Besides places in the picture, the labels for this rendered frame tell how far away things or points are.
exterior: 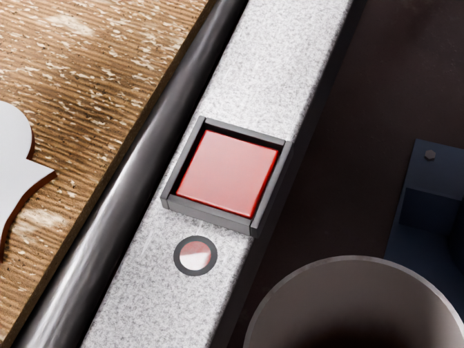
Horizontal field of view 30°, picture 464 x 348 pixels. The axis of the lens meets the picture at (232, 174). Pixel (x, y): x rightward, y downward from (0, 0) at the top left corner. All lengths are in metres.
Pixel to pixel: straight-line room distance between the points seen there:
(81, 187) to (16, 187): 0.05
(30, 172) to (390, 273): 0.70
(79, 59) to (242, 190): 0.18
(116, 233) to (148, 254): 0.03
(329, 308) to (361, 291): 0.07
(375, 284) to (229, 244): 0.67
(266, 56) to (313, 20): 0.05
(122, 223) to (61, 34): 0.17
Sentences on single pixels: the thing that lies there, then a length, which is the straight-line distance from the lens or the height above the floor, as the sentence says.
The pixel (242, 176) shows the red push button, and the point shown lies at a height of 0.93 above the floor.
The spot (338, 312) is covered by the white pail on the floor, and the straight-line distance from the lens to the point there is 1.37.
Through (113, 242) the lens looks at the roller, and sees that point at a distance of 0.64.
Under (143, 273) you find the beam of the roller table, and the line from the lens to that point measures 0.62.
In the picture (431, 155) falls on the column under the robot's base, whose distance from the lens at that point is 1.71.
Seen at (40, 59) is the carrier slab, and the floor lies 0.94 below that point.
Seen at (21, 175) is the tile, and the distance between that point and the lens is 0.64.
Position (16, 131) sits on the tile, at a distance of 0.66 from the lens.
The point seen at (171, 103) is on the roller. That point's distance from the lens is 0.69.
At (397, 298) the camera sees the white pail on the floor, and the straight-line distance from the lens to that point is 1.29.
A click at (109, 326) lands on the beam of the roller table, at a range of 0.61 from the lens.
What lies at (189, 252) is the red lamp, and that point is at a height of 0.92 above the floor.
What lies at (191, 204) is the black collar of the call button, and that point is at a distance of 0.62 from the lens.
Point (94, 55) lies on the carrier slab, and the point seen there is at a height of 0.94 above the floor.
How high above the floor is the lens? 1.48
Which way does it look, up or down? 60 degrees down
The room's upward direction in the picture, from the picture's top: 8 degrees counter-clockwise
